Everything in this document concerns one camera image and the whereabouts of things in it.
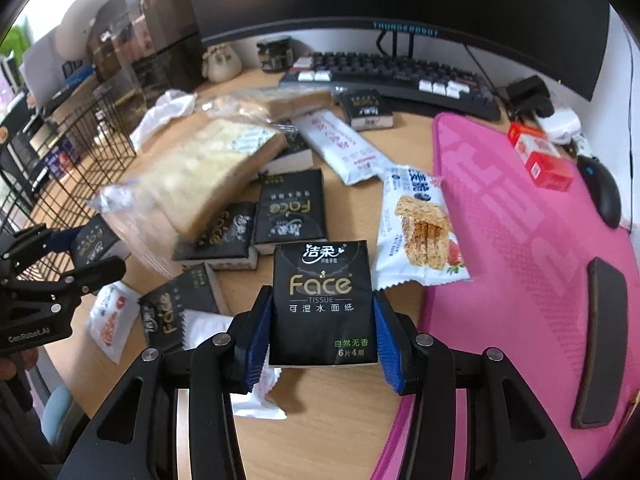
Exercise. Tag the black wrist rest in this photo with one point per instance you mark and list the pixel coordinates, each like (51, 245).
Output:
(606, 346)

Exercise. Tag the pink desk mat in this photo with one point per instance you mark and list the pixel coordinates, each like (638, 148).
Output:
(527, 250)

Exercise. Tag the black Face tissue pack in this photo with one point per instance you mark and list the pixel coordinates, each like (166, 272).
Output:
(322, 312)

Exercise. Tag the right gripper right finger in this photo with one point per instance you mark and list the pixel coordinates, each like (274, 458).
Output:
(419, 365)

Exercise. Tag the crumpled white tissue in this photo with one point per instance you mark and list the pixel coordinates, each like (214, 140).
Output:
(170, 105)

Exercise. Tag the person's left hand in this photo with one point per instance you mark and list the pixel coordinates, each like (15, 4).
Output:
(10, 365)

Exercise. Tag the black computer mouse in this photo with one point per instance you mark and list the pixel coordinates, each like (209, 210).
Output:
(602, 189)

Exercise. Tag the white powder sachet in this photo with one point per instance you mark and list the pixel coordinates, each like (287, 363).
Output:
(345, 150)

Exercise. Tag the white charger adapter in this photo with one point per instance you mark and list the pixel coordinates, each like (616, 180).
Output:
(561, 126)

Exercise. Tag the black curved monitor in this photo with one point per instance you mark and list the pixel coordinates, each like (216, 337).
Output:
(563, 39)

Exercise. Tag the small white red sachet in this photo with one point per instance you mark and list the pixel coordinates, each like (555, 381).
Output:
(111, 318)

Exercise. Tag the black mechanical keyboard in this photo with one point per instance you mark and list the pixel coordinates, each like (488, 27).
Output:
(401, 79)

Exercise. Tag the white round fan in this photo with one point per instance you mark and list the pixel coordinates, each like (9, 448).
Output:
(71, 35)

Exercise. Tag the white wafer snack packet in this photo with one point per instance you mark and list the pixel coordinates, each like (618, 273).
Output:
(416, 240)

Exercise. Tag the white ceramic vase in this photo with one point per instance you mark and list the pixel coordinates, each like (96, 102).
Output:
(221, 64)

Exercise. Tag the bagged sliced bread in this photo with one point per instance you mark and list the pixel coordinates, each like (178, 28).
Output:
(174, 188)

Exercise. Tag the brown cosmetics cabinet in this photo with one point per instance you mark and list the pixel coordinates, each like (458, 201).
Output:
(157, 39)

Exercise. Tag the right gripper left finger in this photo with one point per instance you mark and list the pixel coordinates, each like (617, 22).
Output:
(229, 362)

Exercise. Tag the red cigarette box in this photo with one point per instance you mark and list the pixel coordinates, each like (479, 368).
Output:
(542, 161)

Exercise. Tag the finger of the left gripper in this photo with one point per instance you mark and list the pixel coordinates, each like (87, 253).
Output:
(74, 284)
(22, 249)

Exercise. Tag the black wire basket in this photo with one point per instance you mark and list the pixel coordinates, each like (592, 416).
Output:
(55, 159)

